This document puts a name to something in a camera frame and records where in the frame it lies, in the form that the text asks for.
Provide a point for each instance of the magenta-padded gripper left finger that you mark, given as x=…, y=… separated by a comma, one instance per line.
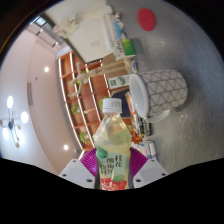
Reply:
x=76, y=171

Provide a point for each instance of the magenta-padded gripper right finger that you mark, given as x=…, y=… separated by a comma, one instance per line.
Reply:
x=150, y=170

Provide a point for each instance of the clear bottle with yellow drink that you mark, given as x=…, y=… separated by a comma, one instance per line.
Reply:
x=112, y=150

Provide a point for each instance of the stack of colourful books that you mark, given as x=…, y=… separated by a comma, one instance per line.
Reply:
x=146, y=149

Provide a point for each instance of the wooden shelf unit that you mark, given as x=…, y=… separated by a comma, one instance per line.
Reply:
x=96, y=96

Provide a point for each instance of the white mug with triangle pattern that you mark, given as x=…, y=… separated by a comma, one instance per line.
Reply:
x=163, y=91

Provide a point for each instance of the ceiling lamp with round lights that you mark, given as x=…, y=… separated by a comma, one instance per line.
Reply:
x=13, y=121

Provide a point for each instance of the small white green carton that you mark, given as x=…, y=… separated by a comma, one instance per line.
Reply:
x=119, y=81

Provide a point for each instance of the small blue packet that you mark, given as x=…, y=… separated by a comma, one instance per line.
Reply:
x=134, y=66

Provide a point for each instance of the tan chair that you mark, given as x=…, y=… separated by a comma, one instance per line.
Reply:
x=110, y=60

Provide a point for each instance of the green and white box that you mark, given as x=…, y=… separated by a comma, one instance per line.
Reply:
x=126, y=47

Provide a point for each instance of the grey curtain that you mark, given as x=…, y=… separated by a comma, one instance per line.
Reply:
x=46, y=38

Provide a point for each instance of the stack of white packs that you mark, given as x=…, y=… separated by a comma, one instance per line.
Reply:
x=109, y=28

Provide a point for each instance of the flat round red coaster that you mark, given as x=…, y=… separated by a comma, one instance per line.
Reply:
x=146, y=19

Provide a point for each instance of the window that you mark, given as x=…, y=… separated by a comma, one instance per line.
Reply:
x=41, y=21

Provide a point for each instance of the small colourful packet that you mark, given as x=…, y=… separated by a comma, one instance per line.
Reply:
x=118, y=16

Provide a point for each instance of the white wall socket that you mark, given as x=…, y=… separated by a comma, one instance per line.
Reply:
x=95, y=43

